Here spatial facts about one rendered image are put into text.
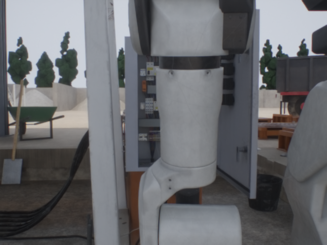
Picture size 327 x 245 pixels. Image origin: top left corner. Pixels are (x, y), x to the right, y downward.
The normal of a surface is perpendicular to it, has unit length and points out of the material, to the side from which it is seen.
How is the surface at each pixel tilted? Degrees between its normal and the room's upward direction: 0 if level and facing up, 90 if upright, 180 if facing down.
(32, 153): 90
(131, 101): 90
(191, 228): 62
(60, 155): 90
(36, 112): 111
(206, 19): 77
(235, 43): 101
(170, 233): 71
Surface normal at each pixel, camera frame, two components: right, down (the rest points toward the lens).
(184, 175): -0.07, 0.26
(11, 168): 0.09, -0.28
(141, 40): -0.05, 0.79
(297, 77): -0.46, 0.06
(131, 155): 0.10, 0.07
